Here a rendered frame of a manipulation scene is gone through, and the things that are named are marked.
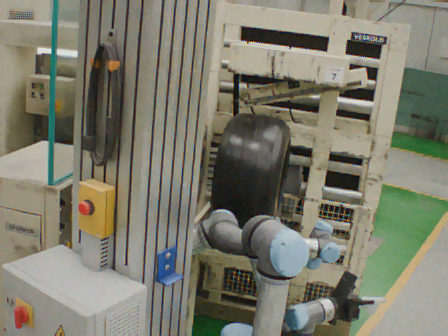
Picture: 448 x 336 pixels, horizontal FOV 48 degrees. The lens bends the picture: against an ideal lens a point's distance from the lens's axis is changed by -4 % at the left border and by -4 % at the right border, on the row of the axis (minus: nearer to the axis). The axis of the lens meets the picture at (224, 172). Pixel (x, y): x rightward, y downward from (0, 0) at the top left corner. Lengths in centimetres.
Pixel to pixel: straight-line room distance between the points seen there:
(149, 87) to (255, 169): 113
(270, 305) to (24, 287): 67
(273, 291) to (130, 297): 41
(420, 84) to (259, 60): 903
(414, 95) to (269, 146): 938
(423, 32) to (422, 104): 152
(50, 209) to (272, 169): 95
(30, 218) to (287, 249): 101
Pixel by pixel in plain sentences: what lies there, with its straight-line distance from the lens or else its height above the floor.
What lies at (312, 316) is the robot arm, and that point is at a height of 106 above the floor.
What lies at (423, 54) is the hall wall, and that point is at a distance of 1157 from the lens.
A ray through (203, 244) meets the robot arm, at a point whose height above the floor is 106.
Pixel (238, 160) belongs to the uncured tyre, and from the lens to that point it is 228.
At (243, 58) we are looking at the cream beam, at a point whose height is 172.
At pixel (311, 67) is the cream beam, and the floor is 172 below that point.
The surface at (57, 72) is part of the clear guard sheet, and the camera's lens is 184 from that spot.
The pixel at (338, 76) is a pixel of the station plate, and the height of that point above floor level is 169.
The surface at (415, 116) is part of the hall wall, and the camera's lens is 1158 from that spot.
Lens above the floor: 190
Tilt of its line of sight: 17 degrees down
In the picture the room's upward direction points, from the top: 6 degrees clockwise
